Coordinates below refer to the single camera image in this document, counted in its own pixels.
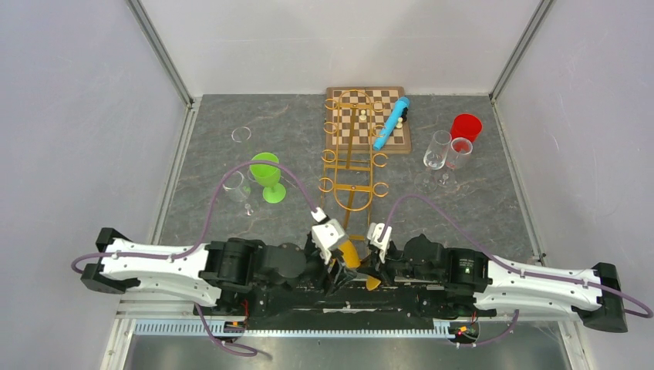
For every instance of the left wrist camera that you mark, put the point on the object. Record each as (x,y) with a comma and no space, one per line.
(328,237)

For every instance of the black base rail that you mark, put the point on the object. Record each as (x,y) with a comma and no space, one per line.
(408,305)

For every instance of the blue cylinder tube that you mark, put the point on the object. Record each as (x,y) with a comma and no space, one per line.
(400,109)

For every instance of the gold wire glass rack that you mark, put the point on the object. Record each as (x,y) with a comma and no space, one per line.
(349,160)

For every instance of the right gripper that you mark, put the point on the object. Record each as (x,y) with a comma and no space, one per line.
(375,264)

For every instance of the clear wine glass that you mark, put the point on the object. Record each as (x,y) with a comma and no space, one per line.
(238,189)
(433,159)
(241,134)
(458,155)

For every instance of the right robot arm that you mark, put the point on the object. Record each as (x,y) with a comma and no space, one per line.
(457,282)

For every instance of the red plastic wine glass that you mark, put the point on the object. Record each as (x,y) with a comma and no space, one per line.
(466,126)

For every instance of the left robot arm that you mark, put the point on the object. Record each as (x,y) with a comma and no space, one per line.
(219,273)

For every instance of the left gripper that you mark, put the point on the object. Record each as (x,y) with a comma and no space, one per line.
(340,274)

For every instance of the green plastic wine glass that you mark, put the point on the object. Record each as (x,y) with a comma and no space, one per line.
(269,178)

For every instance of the orange plastic wine glass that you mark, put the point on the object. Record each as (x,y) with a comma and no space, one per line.
(351,259)

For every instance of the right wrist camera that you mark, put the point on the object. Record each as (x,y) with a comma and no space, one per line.
(378,235)

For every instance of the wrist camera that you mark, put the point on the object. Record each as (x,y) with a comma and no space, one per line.
(378,235)
(328,237)

